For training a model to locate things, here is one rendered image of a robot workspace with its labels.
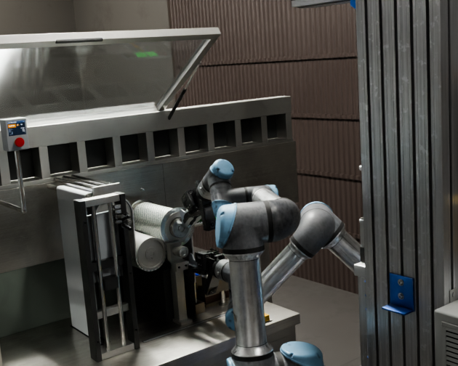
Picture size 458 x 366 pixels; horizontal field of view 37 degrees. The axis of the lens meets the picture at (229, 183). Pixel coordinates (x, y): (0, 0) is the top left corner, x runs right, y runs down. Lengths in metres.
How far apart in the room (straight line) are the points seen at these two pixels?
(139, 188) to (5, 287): 0.65
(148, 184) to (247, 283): 1.09
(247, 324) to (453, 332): 0.54
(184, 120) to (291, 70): 2.73
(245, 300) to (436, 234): 0.53
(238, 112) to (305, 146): 2.48
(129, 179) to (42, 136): 0.40
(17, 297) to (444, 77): 1.74
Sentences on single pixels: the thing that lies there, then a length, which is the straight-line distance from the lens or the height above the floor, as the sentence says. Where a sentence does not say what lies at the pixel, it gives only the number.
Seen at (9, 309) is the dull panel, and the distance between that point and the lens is 2.72.
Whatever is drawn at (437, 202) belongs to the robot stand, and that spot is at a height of 1.48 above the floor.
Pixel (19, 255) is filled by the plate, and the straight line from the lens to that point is 2.68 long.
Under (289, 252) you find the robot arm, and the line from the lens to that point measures 2.23.
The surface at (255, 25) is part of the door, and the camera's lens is 5.89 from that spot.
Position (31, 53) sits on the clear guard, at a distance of 2.27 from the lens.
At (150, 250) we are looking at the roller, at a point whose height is 1.19.
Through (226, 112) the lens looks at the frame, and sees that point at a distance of 3.07.
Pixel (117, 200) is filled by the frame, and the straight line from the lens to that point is 2.29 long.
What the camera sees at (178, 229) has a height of 1.25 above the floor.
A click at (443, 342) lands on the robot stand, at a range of 1.75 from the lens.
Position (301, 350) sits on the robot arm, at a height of 1.05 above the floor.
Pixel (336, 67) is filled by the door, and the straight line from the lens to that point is 5.24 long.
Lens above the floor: 1.85
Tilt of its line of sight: 10 degrees down
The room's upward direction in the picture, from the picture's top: 4 degrees counter-clockwise
